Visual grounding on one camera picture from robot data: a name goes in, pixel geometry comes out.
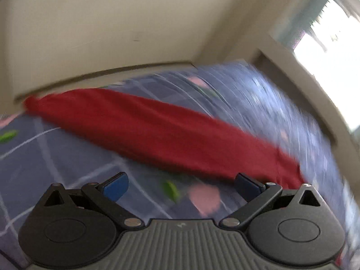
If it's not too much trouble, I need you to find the window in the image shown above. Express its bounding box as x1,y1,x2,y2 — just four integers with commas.
292,0,360,133

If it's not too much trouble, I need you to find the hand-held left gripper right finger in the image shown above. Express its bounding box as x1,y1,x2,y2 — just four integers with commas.
219,173,328,228

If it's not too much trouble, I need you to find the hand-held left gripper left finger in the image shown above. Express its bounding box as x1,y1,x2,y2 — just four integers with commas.
39,172,145,229

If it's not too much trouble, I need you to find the blue checked floral quilt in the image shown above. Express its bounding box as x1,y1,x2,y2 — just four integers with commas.
0,62,360,270

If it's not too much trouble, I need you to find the teal curtain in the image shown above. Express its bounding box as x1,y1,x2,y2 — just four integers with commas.
274,0,348,50

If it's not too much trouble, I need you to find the red garment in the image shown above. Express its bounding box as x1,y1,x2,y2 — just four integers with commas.
24,88,306,189

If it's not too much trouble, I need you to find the beige window bench cabinet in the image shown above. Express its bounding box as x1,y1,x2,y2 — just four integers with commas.
250,34,353,148

